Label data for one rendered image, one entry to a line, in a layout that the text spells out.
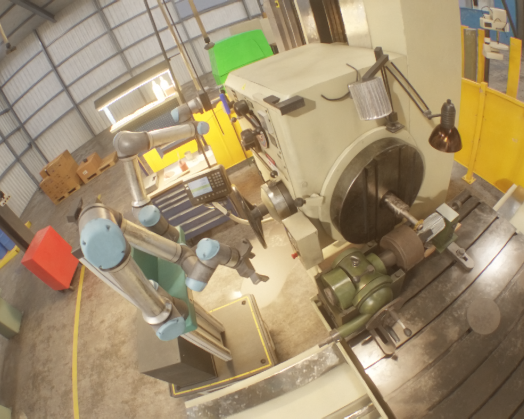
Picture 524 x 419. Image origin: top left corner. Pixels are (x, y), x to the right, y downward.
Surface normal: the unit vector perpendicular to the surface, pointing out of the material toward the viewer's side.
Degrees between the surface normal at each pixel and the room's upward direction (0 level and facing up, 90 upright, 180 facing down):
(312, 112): 90
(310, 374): 0
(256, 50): 84
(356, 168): 32
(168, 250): 83
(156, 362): 0
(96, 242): 84
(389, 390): 0
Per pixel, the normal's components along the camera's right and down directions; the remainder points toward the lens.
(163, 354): -0.30, -0.69
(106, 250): 0.61, 0.26
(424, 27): 0.36, 0.55
